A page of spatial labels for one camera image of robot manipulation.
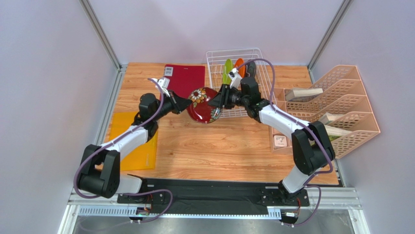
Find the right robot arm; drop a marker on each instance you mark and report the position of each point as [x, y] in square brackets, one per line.
[311, 147]

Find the dark grey plate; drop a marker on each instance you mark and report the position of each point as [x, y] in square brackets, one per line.
[250, 69]

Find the black base mat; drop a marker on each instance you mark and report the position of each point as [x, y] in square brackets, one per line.
[208, 197]

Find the green plate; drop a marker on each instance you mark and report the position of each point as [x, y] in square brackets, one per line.
[227, 67]

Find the red floral plate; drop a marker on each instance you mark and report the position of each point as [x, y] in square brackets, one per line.
[199, 111]

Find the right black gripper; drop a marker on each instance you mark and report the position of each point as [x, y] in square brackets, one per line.
[224, 98]

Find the book in upper slot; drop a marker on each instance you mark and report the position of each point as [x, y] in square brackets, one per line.
[302, 94]

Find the book in middle slot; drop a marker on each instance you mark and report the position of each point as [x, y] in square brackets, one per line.
[328, 118]

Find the small white box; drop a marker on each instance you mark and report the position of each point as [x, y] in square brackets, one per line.
[279, 141]

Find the aluminium rail frame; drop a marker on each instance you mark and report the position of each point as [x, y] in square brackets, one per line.
[328, 198]

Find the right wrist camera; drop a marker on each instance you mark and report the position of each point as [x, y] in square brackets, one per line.
[235, 78]

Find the pink file organizer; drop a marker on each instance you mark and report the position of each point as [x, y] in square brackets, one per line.
[343, 94]

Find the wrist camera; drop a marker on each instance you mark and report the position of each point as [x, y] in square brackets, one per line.
[162, 85]
[235, 78]

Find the orange plate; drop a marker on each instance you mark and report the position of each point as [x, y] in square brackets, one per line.
[240, 63]

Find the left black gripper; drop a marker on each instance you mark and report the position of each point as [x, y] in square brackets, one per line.
[179, 104]

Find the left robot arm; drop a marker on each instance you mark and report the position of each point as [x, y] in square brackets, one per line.
[99, 172]

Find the yellow folder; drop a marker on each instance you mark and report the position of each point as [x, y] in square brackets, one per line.
[141, 158]

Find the red folder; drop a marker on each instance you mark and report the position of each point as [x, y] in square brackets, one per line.
[184, 78]

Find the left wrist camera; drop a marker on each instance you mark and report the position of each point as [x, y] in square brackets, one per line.
[162, 85]

